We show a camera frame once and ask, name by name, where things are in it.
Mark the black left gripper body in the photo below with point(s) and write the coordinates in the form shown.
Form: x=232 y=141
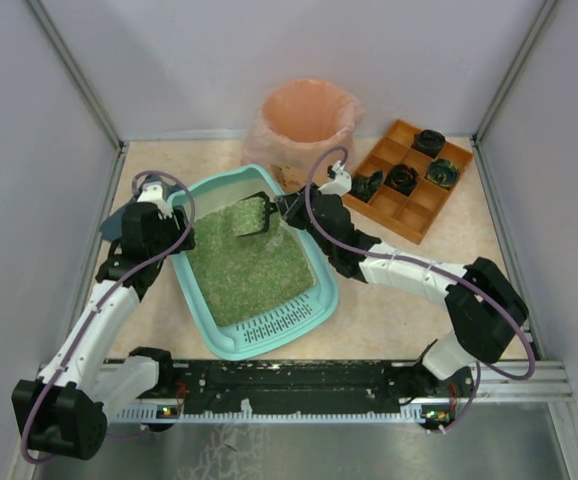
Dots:
x=180 y=230

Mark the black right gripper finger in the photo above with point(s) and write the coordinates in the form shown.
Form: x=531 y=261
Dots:
x=296 y=192
x=291 y=210

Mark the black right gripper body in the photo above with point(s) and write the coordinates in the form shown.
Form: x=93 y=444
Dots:
x=289 y=208

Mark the black slotted litter scoop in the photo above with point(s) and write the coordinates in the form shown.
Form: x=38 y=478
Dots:
x=251 y=215

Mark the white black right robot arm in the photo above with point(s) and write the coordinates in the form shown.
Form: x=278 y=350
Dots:
x=485 y=310

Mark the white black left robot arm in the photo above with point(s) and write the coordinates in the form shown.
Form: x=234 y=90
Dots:
x=66 y=409

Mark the green cat litter pellets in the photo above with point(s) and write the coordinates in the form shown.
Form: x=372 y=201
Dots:
x=243 y=277

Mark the dark green rolled sock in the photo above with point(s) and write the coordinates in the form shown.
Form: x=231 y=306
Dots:
x=364 y=187

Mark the folded dark grey cloth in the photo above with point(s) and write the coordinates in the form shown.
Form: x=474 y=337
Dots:
x=111 y=228

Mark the black orange rolled sock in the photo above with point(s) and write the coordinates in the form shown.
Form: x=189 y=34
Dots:
x=402 y=178

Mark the orange bin with plastic liner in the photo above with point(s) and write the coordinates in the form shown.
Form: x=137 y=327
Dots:
x=296 y=123

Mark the orange wooden compartment tray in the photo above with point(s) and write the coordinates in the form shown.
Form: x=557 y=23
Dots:
x=408 y=216

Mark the blue yellow rolled sock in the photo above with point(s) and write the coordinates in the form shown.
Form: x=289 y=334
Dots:
x=443 y=173

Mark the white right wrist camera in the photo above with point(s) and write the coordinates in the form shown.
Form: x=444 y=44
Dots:
x=339 y=182

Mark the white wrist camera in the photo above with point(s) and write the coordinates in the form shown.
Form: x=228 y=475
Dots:
x=156 y=193
x=339 y=182

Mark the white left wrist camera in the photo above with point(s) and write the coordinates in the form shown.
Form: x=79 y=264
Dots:
x=156 y=193

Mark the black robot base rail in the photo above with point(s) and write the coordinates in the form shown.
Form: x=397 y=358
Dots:
x=319 y=391

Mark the aluminium frame rail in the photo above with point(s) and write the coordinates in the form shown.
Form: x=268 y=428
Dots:
x=544 y=385

